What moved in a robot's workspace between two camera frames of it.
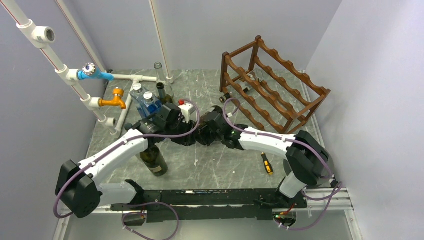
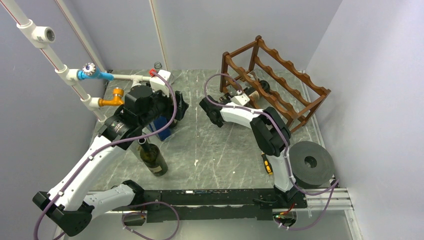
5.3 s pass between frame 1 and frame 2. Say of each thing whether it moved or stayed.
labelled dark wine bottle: moved
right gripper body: moved
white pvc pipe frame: stayed
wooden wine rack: stayed
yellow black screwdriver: stayed
